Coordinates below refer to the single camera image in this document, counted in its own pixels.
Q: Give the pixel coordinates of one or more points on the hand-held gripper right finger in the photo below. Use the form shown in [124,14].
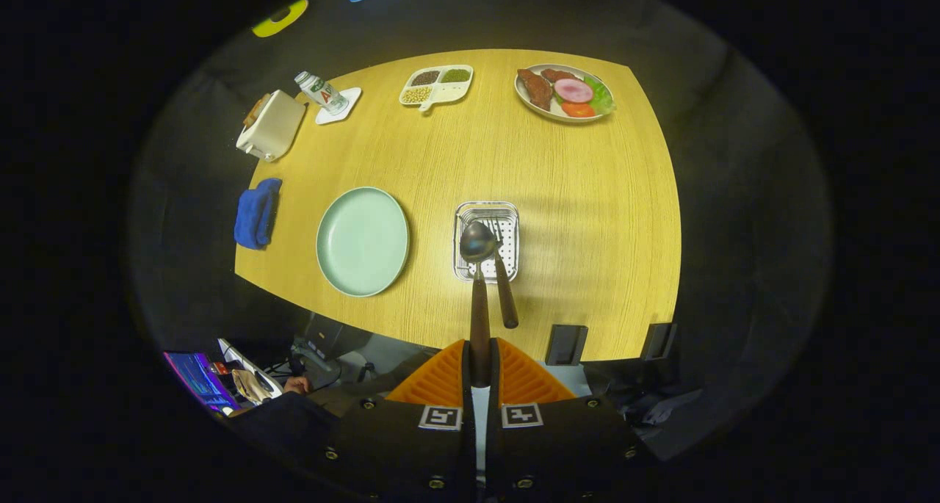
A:
[492,451]

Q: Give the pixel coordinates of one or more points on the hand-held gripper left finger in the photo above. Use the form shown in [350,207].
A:
[468,415]

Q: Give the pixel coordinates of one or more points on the black table leg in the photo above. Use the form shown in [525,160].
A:
[565,345]
[659,341]

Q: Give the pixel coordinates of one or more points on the black computer box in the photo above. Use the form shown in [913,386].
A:
[330,334]

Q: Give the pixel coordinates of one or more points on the pale green plate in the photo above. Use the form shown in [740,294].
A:
[363,242]

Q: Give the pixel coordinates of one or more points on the white edged monitor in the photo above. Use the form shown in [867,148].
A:
[268,382]

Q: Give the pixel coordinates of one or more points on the computer monitor with lit screen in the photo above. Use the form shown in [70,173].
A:
[194,378]

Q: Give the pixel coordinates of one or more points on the blue folded cloth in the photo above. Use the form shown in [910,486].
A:
[257,216]

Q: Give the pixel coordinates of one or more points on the white food plate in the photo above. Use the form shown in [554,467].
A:
[558,114]

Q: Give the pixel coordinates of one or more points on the white divided bean tray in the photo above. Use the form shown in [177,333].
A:
[416,95]

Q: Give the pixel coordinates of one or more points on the red tomato slice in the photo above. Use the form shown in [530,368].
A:
[579,110]

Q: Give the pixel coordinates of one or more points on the large brown meat slice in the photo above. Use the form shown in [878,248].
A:
[536,90]

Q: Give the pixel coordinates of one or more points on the white square coaster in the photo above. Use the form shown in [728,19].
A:
[351,99]

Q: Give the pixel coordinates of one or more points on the pink ham slice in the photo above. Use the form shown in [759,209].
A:
[573,90]

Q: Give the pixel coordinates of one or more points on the white toaster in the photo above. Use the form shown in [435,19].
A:
[275,128]

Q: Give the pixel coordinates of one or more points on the green lettuce leaf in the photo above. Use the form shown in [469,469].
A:
[602,95]

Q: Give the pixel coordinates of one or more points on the small brown meat slice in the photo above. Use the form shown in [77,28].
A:
[562,75]

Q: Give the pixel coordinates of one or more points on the small plastic drink bottle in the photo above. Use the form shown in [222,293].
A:
[323,92]

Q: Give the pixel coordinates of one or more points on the toast slice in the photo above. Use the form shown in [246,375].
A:
[257,110]

